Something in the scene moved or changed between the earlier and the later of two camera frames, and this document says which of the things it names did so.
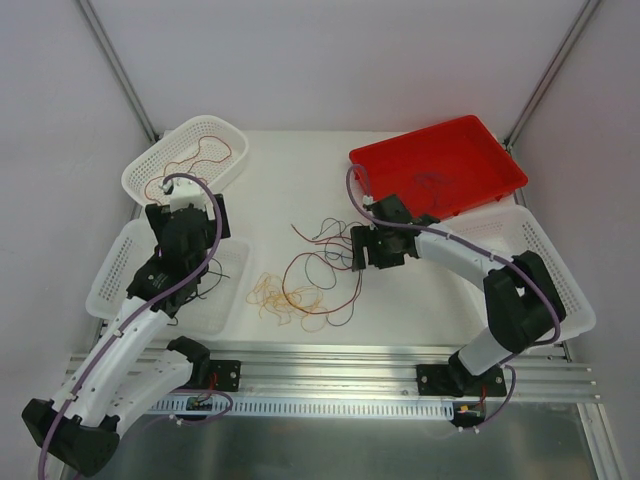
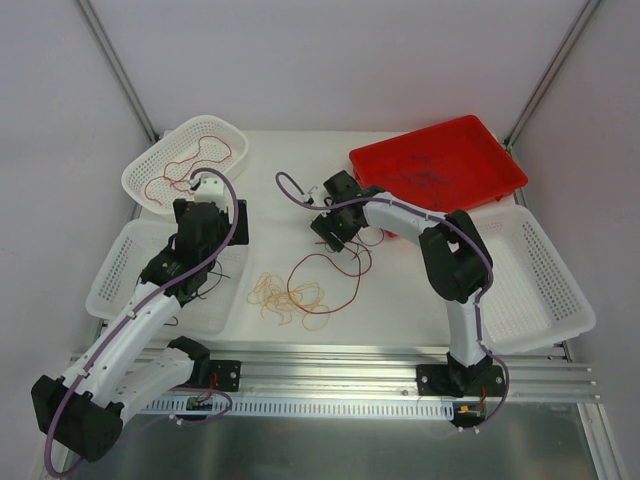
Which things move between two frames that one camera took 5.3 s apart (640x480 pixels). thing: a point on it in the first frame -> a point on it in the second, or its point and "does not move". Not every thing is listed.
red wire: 191,166 does not move
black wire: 200,295 does not move
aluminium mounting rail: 360,371 does not move
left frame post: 118,64 does not move
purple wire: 438,175 -> 425,177
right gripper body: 360,248 -> 329,228
